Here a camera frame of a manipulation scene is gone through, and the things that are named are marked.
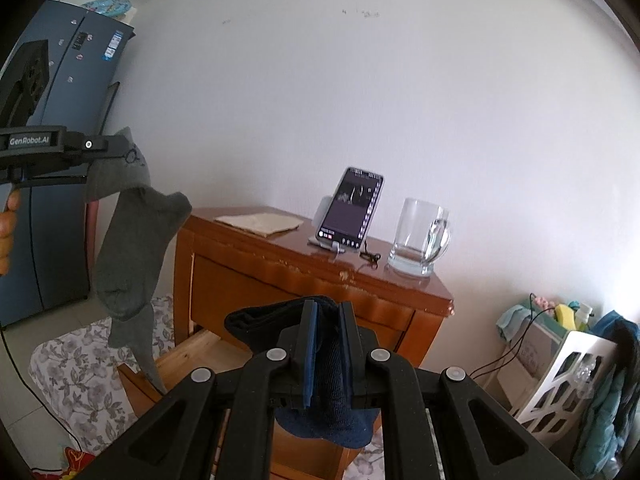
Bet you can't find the blue patterned item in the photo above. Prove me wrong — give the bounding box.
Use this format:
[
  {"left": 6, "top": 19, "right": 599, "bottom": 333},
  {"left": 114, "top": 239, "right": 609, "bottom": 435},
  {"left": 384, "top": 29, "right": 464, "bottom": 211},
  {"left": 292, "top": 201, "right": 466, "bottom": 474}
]
[{"left": 81, "top": 0, "right": 134, "bottom": 19}]

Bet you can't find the red floral blanket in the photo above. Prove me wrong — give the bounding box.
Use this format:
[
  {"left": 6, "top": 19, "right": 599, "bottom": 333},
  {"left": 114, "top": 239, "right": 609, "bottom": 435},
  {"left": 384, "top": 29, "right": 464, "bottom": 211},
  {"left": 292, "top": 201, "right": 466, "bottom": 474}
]
[{"left": 61, "top": 447, "right": 122, "bottom": 480}]

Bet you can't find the beige cloth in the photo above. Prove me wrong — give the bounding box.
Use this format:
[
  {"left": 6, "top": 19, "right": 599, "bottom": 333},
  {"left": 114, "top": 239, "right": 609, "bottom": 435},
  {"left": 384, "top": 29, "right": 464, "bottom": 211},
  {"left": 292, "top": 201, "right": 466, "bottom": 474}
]
[{"left": 213, "top": 212, "right": 304, "bottom": 239}]

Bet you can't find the closed wooden drawer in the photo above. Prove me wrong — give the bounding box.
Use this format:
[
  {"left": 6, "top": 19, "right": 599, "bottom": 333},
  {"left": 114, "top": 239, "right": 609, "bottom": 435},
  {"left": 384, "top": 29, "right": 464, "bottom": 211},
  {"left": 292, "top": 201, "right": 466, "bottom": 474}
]
[{"left": 191, "top": 254, "right": 417, "bottom": 353}]

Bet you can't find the yellow sponge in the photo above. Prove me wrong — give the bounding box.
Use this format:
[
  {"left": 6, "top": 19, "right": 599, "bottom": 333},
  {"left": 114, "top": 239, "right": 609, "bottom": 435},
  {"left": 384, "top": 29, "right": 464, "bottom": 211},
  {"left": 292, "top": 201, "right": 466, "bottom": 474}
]
[{"left": 554, "top": 303, "right": 579, "bottom": 332}]

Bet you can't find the floral bedsheet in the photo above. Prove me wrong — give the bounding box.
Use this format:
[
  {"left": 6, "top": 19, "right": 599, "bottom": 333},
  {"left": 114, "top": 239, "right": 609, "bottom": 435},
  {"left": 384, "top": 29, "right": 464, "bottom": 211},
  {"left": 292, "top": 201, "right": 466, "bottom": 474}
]
[{"left": 29, "top": 294, "right": 387, "bottom": 480}]

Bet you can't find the white laundry basket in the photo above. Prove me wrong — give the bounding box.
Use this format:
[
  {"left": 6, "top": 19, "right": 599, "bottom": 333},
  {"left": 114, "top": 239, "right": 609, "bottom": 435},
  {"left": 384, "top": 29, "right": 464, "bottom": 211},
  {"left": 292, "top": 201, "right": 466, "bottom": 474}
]
[{"left": 509, "top": 329, "right": 632, "bottom": 442}]

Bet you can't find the reddish brown wooden board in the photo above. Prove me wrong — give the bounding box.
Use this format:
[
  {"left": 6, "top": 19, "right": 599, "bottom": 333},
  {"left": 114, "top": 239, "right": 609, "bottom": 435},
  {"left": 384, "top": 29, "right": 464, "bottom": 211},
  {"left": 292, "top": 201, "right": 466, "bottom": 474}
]
[{"left": 85, "top": 81, "right": 122, "bottom": 301}]

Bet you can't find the white phone stand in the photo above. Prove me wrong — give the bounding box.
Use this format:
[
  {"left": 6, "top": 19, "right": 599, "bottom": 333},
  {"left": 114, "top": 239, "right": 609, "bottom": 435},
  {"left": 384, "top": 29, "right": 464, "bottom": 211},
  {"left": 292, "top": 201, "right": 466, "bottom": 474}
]
[{"left": 307, "top": 193, "right": 352, "bottom": 257}]

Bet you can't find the smartphone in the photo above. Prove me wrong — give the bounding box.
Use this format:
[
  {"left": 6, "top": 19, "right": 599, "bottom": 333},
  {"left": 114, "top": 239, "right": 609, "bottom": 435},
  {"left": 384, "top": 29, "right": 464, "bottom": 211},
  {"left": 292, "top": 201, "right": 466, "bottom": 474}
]
[{"left": 316, "top": 165, "right": 385, "bottom": 254}]

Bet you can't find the blue-grey refrigerator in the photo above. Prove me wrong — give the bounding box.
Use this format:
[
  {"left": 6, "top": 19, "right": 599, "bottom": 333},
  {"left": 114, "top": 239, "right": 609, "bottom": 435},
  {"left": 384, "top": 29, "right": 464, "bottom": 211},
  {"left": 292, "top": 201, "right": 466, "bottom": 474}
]
[{"left": 0, "top": 0, "right": 137, "bottom": 329}]

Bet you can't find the black floor cable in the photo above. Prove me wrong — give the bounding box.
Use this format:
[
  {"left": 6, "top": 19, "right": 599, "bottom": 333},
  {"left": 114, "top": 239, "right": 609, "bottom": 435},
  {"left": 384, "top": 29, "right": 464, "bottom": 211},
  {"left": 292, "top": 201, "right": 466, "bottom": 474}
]
[{"left": 0, "top": 326, "right": 87, "bottom": 462}]

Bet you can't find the wooden nightstand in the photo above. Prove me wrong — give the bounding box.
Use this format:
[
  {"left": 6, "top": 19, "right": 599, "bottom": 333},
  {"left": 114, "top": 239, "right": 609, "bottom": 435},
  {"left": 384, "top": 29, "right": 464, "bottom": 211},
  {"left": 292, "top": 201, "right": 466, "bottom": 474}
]
[{"left": 117, "top": 205, "right": 457, "bottom": 480}]

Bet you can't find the dark teal garment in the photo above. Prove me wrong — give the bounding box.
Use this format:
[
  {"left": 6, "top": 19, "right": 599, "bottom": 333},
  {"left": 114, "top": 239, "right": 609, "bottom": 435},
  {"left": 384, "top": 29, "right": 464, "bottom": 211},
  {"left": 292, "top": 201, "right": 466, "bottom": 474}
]
[{"left": 571, "top": 309, "right": 640, "bottom": 479}]

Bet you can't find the glass mug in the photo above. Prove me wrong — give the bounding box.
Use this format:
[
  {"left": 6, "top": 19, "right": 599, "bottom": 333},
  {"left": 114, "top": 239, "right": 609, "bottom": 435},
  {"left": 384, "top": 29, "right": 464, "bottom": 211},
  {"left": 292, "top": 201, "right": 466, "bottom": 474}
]
[{"left": 388, "top": 197, "right": 454, "bottom": 279}]

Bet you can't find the light teal cloth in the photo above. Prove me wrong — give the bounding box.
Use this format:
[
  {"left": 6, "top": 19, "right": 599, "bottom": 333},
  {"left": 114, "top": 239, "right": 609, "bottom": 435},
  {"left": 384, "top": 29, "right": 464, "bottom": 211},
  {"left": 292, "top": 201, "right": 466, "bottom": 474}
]
[{"left": 496, "top": 304, "right": 532, "bottom": 344}]

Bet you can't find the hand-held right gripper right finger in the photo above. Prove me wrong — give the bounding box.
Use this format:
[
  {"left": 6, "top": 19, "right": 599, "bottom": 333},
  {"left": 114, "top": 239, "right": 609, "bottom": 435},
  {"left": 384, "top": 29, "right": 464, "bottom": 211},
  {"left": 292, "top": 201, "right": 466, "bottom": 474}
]
[{"left": 339, "top": 302, "right": 581, "bottom": 480}]

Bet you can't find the person's left hand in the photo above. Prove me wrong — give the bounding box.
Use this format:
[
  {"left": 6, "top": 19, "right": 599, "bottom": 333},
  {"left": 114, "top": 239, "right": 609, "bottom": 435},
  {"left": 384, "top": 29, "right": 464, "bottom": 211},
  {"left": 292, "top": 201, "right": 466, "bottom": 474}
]
[{"left": 0, "top": 192, "right": 23, "bottom": 277}]

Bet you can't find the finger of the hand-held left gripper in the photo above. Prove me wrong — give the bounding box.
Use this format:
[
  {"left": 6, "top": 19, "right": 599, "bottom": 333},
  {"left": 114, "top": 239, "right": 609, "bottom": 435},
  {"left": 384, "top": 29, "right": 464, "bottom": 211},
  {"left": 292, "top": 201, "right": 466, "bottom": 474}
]
[{"left": 64, "top": 131, "right": 134, "bottom": 184}]

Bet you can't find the small black cord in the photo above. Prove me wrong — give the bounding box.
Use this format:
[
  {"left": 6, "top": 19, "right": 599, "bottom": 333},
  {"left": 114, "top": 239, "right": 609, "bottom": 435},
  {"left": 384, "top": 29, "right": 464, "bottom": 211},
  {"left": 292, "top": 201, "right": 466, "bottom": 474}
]
[{"left": 357, "top": 240, "right": 384, "bottom": 267}]

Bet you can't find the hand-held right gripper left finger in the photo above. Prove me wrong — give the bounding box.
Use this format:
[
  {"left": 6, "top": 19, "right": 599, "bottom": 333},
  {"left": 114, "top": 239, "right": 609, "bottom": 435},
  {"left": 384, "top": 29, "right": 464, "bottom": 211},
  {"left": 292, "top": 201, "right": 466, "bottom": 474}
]
[{"left": 107, "top": 300, "right": 318, "bottom": 480}]

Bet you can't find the dark blue sock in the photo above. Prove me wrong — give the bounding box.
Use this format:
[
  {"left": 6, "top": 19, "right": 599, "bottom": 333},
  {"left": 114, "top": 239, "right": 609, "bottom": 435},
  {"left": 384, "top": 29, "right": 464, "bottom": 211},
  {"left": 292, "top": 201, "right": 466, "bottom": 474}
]
[{"left": 223, "top": 295, "right": 382, "bottom": 449}]

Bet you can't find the white box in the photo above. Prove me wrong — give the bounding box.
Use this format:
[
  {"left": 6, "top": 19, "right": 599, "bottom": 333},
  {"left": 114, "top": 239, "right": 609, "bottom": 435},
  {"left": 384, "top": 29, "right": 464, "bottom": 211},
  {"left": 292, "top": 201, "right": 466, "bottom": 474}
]
[{"left": 516, "top": 316, "right": 569, "bottom": 377}]

